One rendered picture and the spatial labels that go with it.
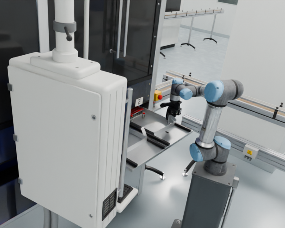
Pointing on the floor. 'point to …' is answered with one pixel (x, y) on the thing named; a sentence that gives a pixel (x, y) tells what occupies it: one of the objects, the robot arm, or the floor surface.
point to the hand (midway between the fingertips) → (168, 122)
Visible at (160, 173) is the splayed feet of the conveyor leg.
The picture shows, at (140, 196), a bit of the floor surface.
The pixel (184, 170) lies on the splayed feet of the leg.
